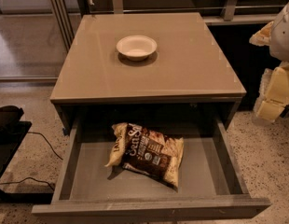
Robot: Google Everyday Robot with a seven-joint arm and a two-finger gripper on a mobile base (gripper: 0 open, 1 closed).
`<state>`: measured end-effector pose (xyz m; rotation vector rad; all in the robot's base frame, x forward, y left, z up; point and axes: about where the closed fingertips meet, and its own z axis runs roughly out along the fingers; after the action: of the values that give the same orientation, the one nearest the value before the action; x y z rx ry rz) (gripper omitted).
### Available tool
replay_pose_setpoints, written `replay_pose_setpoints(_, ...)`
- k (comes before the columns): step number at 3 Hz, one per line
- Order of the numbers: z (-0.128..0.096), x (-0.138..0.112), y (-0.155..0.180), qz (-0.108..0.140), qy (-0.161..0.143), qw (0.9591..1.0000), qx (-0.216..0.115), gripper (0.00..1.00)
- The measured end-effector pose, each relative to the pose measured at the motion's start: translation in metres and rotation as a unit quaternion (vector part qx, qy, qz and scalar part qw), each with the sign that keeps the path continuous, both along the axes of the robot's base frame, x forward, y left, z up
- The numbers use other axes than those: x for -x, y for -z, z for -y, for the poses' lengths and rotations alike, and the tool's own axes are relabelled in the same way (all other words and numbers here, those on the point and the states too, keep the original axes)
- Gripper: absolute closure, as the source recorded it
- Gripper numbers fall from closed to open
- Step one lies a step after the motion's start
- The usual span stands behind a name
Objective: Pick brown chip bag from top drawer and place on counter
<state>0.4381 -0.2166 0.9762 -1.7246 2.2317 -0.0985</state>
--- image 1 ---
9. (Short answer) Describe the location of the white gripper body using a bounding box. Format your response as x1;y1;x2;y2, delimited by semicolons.
259;62;289;106

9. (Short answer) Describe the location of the brown chip bag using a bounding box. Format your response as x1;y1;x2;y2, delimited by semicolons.
105;122;184;188

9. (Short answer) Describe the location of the open grey top drawer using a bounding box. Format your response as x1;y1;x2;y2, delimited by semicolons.
32;118;270;224

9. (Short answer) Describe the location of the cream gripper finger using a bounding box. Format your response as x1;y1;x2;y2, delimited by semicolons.
255;100;284;122
249;21;273;47

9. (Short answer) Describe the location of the black cable on floor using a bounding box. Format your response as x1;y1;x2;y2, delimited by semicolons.
0;131;64;192

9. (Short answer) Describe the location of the black stand base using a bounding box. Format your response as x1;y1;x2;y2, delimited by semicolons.
0;105;53;204

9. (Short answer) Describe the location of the white paper bowl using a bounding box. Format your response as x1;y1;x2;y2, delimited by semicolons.
116;35;158;61

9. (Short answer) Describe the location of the grey cabinet with counter top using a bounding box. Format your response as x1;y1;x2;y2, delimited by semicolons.
50;13;245;129

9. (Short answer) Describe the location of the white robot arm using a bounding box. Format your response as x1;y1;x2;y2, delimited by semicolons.
249;2;289;122

